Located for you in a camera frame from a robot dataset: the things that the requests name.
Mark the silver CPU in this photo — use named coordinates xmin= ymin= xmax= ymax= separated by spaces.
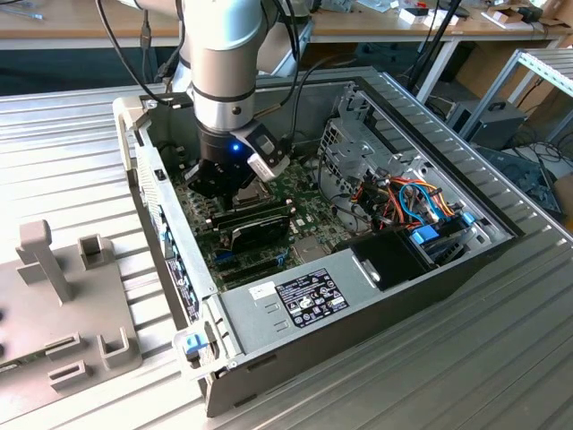
xmin=235 ymin=181 xmax=265 ymax=205

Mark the RAM slot with black clips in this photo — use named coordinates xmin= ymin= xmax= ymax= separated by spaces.
xmin=211 ymin=194 xmax=292 ymax=220
xmin=215 ymin=202 xmax=295 ymax=228

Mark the RAM slot with white clips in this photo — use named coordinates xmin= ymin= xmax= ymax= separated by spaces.
xmin=217 ymin=207 xmax=297 ymax=233

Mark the black graphics card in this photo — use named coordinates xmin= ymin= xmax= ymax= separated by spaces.
xmin=227 ymin=213 xmax=291 ymax=254

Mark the black expansion slot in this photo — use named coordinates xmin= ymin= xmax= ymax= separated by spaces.
xmin=222 ymin=266 xmax=283 ymax=288
xmin=219 ymin=257 xmax=279 ymax=277

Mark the green motherboard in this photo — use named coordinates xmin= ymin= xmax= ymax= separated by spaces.
xmin=169 ymin=150 xmax=375 ymax=292

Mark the grey chipset heatsink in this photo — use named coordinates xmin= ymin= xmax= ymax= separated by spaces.
xmin=293 ymin=236 xmax=331 ymax=266

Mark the metal drive cage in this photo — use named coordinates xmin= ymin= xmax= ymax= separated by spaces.
xmin=318 ymin=116 xmax=433 ymax=211

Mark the grey power supply unit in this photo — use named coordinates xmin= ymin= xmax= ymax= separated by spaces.
xmin=217 ymin=248 xmax=386 ymax=359

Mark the blue case latch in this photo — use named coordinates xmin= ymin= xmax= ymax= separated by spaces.
xmin=184 ymin=333 xmax=206 ymax=358

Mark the open black PC case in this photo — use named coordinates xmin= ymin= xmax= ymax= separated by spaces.
xmin=111 ymin=75 xmax=527 ymax=417

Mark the grey parts rack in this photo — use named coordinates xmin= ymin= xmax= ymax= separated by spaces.
xmin=0 ymin=219 xmax=144 ymax=425

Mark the hard disk in blue carrier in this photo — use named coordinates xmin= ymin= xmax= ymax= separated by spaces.
xmin=409 ymin=213 xmax=478 ymax=270

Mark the small white box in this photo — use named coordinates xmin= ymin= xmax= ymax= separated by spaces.
xmin=398 ymin=6 xmax=458 ymax=27

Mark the black tripod pole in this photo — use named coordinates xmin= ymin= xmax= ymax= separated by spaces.
xmin=405 ymin=0 xmax=465 ymax=90

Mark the green RAM stick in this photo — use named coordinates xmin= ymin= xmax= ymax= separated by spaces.
xmin=0 ymin=348 xmax=50 ymax=373

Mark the black equipment box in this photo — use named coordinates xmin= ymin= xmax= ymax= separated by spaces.
xmin=447 ymin=100 xmax=528 ymax=151

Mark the dark teal case panel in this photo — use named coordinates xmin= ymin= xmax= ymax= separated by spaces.
xmin=474 ymin=145 xmax=560 ymax=216

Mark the wooden desk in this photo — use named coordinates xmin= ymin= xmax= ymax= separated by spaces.
xmin=0 ymin=0 xmax=573 ymax=51

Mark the open cardboard box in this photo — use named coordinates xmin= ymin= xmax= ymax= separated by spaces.
xmin=481 ymin=2 xmax=545 ymax=29

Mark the brown cardboard box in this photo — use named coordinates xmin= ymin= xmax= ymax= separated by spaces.
xmin=552 ymin=174 xmax=573 ymax=220

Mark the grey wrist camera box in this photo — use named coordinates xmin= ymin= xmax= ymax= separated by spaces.
xmin=231 ymin=119 xmax=292 ymax=184

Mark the blue data cable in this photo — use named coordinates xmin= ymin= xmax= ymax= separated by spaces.
xmin=398 ymin=182 xmax=444 ymax=226

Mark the orange wire bundle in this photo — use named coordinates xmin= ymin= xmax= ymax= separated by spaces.
xmin=351 ymin=176 xmax=456 ymax=230

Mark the aluminium shelf frame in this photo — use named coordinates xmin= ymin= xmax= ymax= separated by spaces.
xmin=460 ymin=47 xmax=573 ymax=144

